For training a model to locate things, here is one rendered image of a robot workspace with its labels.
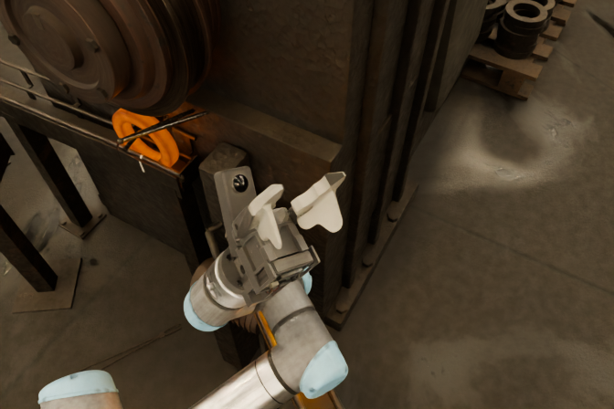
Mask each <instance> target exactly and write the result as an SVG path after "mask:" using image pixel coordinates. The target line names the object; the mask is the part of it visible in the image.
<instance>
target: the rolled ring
mask: <svg viewBox="0 0 614 409"><path fill-rule="evenodd" d="M158 122H160V121H159V120H157V119H156V118H155V117H149V116H143V115H139V114H136V113H132V112H129V111H127V110H124V109H122V108H120V109H119V110H117V111H116V112H115V113H114V114H113V116H112V125H113V128H114V130H115V131H116V133H117V135H118V137H119V138H123V137H125V136H128V135H130V134H132V133H135V131H134V130H133V128H132V124H134V125H136V126H138V127H139V128H141V129H145V128H147V127H150V126H152V125H154V124H156V123H158ZM148 135H149V136H150V137H151V138H152V139H153V141H154V142H155V143H156V145H157V147H158V148H159V151H160V152H157V151H155V150H153V149H151V148H150V147H149V146H147V145H146V144H145V143H144V142H143V141H142V140H141V139H140V138H137V140H136V141H135V142H134V143H133V144H132V146H131V147H130V148H131V149H133V150H135V151H137V152H139V153H141V154H144V155H145V156H147V157H149V158H151V159H153V160H156V161H158V162H159V163H162V164H164V165H166V166H168V167H171V166H172V165H173V164H174V163H176V161H177V160H178V157H179V151H178V147H177V145H176V143H175V140H174V138H173V137H172V135H171V134H170V132H169V131H168V130H167V129H163V130H160V131H156V132H153V133H150V134H148Z"/></svg>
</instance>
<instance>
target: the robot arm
mask: <svg viewBox="0 0 614 409"><path fill-rule="evenodd" d="M345 176H346V175H345V174H344V172H339V173H327V174H325V175H324V177H323V178H322V179H321V180H320V181H319V182H317V183H316V184H314V185H313V186H312V187H311V188H310V189H309V190H308V191H307V192H305V193H304V194H301V195H299V196H298V197H296V198H295V199H294V200H292V201H291V206H292V207H291V208H290V209H289V210H287V208H285V207H282V208H277V209H273V208H274V207H275V206H276V205H275V204H276V202H277V201H278V200H279V199H280V198H281V196H282V194H283V191H284V189H285V188H284V186H283V184H272V185H271V186H270V187H268V188H267V189H266V190H265V191H263V192H262V193H261V194H259V195H258V196H257V195H256V191H255V186H254V182H253V178H252V173H251V169H250V168H249V167H248V166H242V167H238V168H233V169H229V170H225V171H220V172H216V173H215V175H214V178H215V183H216V187H217V194H218V199H219V203H220V207H221V212H222V215H223V220H224V224H225V228H226V233H227V237H228V244H229V247H228V248H227V249H226V250H225V251H223V252H222V253H221V254H220V255H219V256H218V258H217V259H216V260H215V261H214V262H213V264H212V265H211V266H210V267H209V268H208V269H207V270H206V272H205V273H204V274H203V275H202V276H201V278H200V279H199V280H198V281H196V282H195V283H194V284H193V285H192V287H191V288H190V290H189V292H188V294H187V295H186V297H185V302H184V312H185V316H186V318H187V320H188V321H189V323H190V324H191V325H192V326H194V327H195V328H196V329H198V330H202V331H213V330H217V329H219V328H221V327H224V326H225V325H226V324H227V323H228V322H229V321H230V320H233V319H235V318H238V317H242V316H245V315H248V314H252V313H255V312H258V311H261V313H262V315H263V317H264V319H265V321H267V323H268V325H269V327H270V330H271V332H272V335H273V336H274V339H275V341H276V342H277V344H276V345H275V346H274V347H272V348H271V349H270V350H268V351H266V352H265V353H264V354H262V355H261V356H259V358H258V359H256V360H255V361H254V362H252V363H250V364H249V365H248V366H246V367H245V368H244V369H242V370H241V371H239V372H238V373H236V374H235V375H234V376H232V377H231V378H229V379H228V380H227V381H225V382H224V383H222V384H221V385H219V386H218V388H216V389H215V390H213V391H212V392H211V393H209V394H208V395H206V396H205V397H203V398H202V399H201V400H199V401H198V402H197V403H195V404H193V405H192V406H191V407H189V408H188V409H277V408H278V407H280V406H281V405H283V404H284V403H286V402H287V401H289V400H290V399H291V398H292V397H293V396H295V395H296V394H297V393H299V392H302V393H304V395H305V396H306V397H307V398H309V399H313V398H316V397H319V396H321V395H323V394H325V393H327V392H328V391H331V390H332V389H333V388H334V387H336V386H337V385H338V384H339V383H341V382H342V381H343V380H344V378H345V377H346V375H347V373H348V367H347V364H346V362H345V360H344V357H343V355H342V354H341V352H340V350H339V348H338V345H337V343H336V341H334V340H333V338H332V336H331V335H330V333H329V331H328V330H327V329H326V327H325V326H324V324H323V321H322V320H321V318H320V316H319V315H318V313H317V311H316V310H315V307H314V306H313V304H312V302H311V300H310V299H309V297H308V293H309V292H310V290H311V287H312V276H310V274H309V271H310V270H311V269H313V268H314V267H315V266H316V265H318V264H319V263H320V262H321V260H320V258H319V257H318V255H317V254H316V252H315V250H314V248H313V246H310V247H307V245H306V243H305V241H304V239H303V237H302V235H300V233H299V231H298V229H297V227H296V224H298V225H299V226H300V227H301V228H303V229H310V228H312V227H313V226H315V225H317V224H319V225H322V226H323V227H325V228H326V229H327V230H329V231H330V232H332V233H334V232H337V231H338V230H340V229H341V227H342V225H343V218H342V215H341V212H340V208H339V205H338V202H337V198H336V195H335V191H336V189H337V188H338V187H339V185H340V184H341V183H342V182H343V180H344V178H345ZM272 209H273V210H272ZM311 263H313V264H312V265H311ZM118 392H119V391H118V389H116V387H115V384H114V382H113V379H112V378H111V376H110V375H109V374H108V373H107V372H105V371H100V370H92V371H85V372H77V373H73V374H71V375H68V376H65V377H62V378H60V379H58V380H56V381H54V382H52V383H50V384H48V385H47V386H45V387H44V388H43V389H42V390H41V391H40V393H39V395H38V398H39V400H38V403H39V404H40V406H41V409H122V404H121V401H120V397H119V395H118Z"/></svg>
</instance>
